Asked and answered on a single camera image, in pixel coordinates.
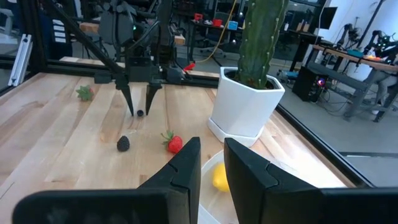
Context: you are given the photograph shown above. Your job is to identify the red strawberry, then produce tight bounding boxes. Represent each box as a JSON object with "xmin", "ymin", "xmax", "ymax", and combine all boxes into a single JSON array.
[
  {"xmin": 75, "ymin": 85, "xmax": 95, "ymax": 102},
  {"xmin": 160, "ymin": 129, "xmax": 183, "ymax": 154}
]

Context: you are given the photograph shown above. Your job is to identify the yellow cable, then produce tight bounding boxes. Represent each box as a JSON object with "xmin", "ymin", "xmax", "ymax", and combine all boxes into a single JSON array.
[{"xmin": 197, "ymin": 0, "xmax": 239, "ymax": 64}]

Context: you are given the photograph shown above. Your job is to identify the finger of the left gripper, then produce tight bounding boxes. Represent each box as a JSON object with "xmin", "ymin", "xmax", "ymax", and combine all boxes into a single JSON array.
[
  {"xmin": 144, "ymin": 82, "xmax": 163, "ymax": 116},
  {"xmin": 115, "ymin": 81, "xmax": 135, "ymax": 117}
]

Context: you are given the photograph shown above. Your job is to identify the green cactus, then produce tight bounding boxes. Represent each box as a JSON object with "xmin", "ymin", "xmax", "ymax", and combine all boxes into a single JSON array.
[{"xmin": 236, "ymin": 0, "xmax": 290, "ymax": 90}]

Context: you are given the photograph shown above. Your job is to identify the black metal table frame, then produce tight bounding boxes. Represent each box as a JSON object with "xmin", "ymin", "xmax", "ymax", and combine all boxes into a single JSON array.
[{"xmin": 0, "ymin": 0, "xmax": 376, "ymax": 189}]

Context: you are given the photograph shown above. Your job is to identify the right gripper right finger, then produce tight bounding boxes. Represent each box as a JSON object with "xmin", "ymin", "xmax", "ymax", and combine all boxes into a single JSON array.
[{"xmin": 223, "ymin": 137, "xmax": 398, "ymax": 224}]

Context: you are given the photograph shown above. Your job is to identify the black blackberry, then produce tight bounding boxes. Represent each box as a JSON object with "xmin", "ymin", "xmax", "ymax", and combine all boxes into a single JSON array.
[{"xmin": 116, "ymin": 135, "xmax": 131, "ymax": 152}]

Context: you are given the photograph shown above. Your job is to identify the black cabinet white labels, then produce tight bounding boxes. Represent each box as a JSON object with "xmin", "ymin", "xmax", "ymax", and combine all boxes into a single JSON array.
[{"xmin": 40, "ymin": 9, "xmax": 74, "ymax": 60}]

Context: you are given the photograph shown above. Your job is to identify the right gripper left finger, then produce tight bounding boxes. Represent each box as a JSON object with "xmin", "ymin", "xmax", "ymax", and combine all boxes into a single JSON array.
[{"xmin": 12, "ymin": 136, "xmax": 202, "ymax": 224}]

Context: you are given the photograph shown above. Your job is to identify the silver aluminium extrusion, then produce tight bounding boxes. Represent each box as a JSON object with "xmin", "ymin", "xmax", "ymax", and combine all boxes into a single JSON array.
[{"xmin": 7, "ymin": 33, "xmax": 34, "ymax": 87}]

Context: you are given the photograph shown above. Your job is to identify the clear plastic tupperware container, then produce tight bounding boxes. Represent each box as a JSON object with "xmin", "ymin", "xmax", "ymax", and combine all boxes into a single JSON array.
[{"xmin": 198, "ymin": 149, "xmax": 242, "ymax": 224}]

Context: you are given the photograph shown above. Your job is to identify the black computer tower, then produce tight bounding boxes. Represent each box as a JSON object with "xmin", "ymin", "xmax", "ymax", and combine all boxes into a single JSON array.
[{"xmin": 292, "ymin": 65, "xmax": 330, "ymax": 103}]

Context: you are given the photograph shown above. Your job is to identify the wooden worktable grey legs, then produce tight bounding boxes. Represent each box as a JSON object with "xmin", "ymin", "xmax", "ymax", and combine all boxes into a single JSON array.
[{"xmin": 306, "ymin": 44, "xmax": 398, "ymax": 123}]

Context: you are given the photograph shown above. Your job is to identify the white hexagonal plant pot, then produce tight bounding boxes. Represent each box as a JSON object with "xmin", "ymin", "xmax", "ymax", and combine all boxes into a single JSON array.
[{"xmin": 207, "ymin": 66, "xmax": 286, "ymax": 148}]

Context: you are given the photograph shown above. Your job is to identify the yellow lemon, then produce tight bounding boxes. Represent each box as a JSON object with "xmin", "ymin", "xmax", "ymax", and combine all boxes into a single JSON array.
[{"xmin": 212, "ymin": 162, "xmax": 231, "ymax": 193}]

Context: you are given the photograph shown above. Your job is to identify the black wall monitor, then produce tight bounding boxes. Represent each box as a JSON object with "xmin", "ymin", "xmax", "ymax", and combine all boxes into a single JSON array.
[{"xmin": 318, "ymin": 6, "xmax": 339, "ymax": 30}]

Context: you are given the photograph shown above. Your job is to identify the person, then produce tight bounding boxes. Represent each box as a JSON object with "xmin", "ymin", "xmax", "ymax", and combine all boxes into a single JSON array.
[{"xmin": 371, "ymin": 54, "xmax": 398, "ymax": 115}]

